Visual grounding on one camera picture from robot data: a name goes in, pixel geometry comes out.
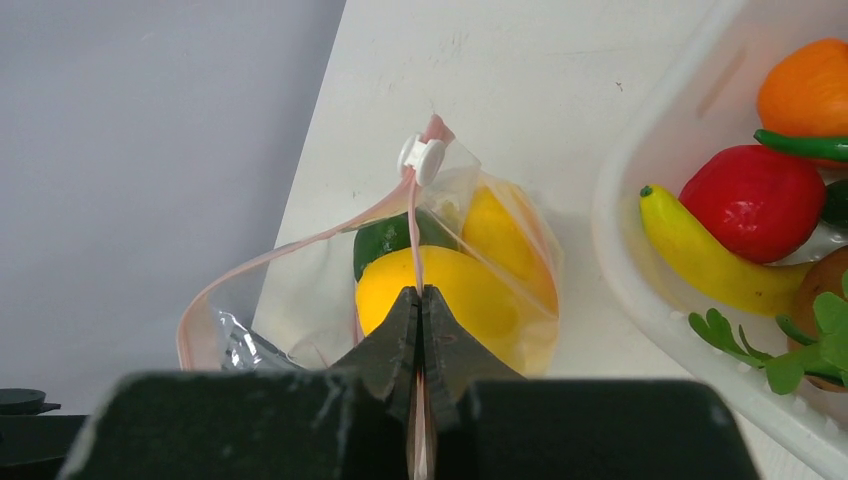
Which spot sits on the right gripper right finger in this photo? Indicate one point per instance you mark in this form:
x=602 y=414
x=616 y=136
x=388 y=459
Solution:
x=489 y=422

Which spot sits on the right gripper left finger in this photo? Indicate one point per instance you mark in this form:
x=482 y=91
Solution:
x=349 y=421

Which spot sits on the yellow toy lemon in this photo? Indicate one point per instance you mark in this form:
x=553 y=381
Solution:
x=483 y=304

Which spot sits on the clear zip top bag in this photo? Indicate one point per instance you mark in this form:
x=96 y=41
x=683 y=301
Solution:
x=295 y=305

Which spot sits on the green toy avocado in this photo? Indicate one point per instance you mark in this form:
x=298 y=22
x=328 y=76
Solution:
x=392 y=234

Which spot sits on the orange toy mango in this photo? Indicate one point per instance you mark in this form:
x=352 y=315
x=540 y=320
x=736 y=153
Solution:
x=504 y=226

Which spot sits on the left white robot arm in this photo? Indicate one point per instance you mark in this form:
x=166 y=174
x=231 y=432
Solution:
x=34 y=442

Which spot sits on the yellow toy banana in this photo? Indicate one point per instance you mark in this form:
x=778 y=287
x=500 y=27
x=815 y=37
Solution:
x=705 y=264

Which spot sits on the green toy leaf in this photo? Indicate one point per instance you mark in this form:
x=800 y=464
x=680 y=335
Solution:
x=822 y=356

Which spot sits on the red toy bell pepper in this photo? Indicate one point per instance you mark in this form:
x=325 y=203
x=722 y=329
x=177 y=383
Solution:
x=759 y=204

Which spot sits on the white plastic basket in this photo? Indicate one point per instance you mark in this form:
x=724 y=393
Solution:
x=658 y=260

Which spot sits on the green toy cucumber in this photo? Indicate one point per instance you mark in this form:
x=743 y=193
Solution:
x=835 y=210

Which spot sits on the green toy chili pepper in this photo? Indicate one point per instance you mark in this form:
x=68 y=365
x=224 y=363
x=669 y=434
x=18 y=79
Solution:
x=833 y=149

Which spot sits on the orange toy tangerine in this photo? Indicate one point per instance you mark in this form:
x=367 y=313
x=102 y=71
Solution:
x=805 y=94

